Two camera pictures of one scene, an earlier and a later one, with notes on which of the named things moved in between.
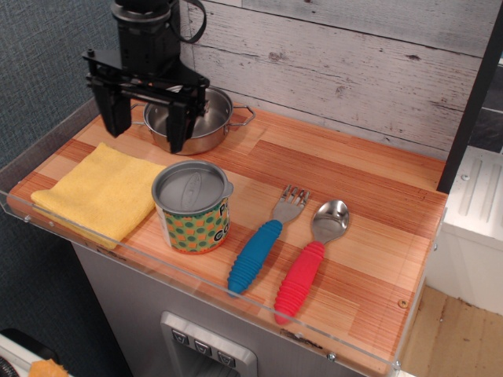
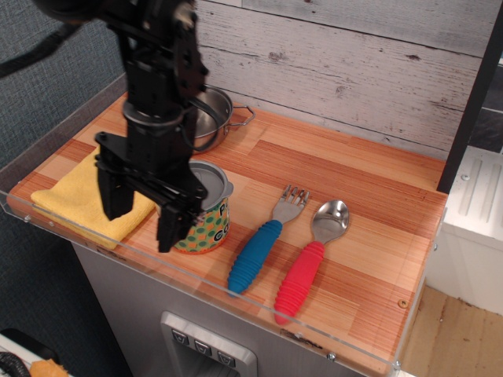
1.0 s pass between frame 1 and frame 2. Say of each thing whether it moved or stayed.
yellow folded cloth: stayed
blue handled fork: stayed
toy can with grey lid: stayed
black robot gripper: moved
